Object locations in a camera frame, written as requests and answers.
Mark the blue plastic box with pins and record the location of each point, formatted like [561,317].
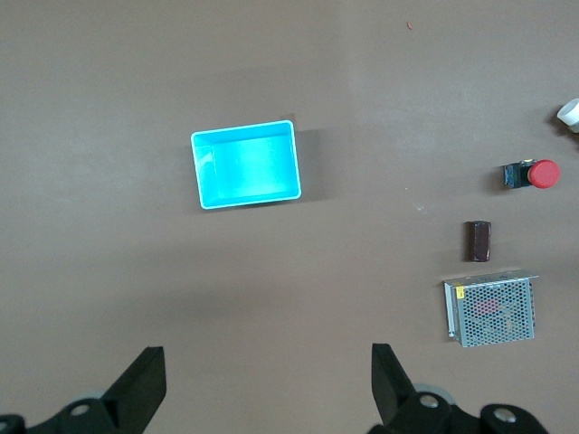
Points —
[249,167]

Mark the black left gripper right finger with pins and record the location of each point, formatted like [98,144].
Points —
[393,389]

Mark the red mushroom push button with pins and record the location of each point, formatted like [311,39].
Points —
[545,174]

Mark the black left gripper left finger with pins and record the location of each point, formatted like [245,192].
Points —
[131,389]

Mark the metal mesh power supply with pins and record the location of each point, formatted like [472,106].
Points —
[493,312]

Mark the dark brown rectangular block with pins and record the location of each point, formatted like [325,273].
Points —
[477,242]

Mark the white-capped metal valve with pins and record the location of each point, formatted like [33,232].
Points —
[570,113]

